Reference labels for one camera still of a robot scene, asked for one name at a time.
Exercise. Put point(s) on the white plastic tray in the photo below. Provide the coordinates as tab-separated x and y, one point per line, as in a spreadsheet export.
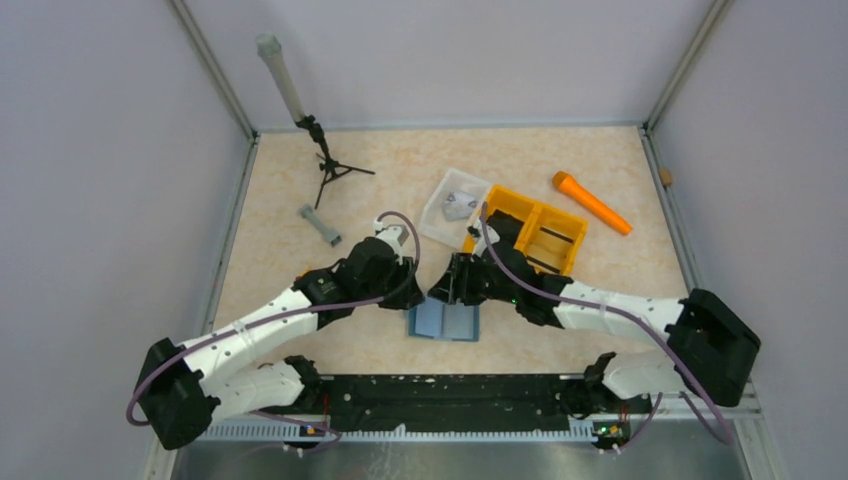
432	224

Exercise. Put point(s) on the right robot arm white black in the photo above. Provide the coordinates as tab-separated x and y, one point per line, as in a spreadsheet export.
698	342

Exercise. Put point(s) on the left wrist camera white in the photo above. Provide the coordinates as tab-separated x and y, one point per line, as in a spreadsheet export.
394	235

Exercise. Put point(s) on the grey dumbbell-shaped part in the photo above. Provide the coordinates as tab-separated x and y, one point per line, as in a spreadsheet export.
328	234

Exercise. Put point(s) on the silver foil packet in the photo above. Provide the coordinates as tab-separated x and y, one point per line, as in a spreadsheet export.
458	205

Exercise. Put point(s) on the orange plastic cone handle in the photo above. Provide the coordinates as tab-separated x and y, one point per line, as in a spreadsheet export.
567	184

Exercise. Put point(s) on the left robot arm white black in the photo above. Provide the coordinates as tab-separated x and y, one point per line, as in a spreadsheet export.
184	388

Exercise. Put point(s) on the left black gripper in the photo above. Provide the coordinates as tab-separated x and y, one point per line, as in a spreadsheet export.
408	292

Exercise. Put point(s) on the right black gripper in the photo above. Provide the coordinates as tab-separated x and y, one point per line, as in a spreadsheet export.
456	283

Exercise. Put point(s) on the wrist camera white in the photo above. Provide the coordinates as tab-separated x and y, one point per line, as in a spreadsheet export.
394	235
474	231

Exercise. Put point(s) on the grey tube on tripod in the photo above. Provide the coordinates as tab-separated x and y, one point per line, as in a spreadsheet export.
269	49

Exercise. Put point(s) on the yellow two-compartment bin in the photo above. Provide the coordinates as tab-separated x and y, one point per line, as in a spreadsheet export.
550	238

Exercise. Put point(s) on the black block in bin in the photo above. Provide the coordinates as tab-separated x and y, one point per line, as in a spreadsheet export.
507	227

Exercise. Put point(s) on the small brown wall knob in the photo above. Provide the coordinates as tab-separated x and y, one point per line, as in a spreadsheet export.
665	177

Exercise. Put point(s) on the black mini tripod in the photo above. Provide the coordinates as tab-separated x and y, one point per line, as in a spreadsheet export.
332	169

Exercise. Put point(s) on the blue card holder wallet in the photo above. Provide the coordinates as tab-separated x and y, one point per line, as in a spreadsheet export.
437	320

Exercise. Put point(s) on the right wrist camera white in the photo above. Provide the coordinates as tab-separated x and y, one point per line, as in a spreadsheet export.
474	231

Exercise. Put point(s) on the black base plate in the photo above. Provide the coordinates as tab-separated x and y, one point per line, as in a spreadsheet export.
458	403

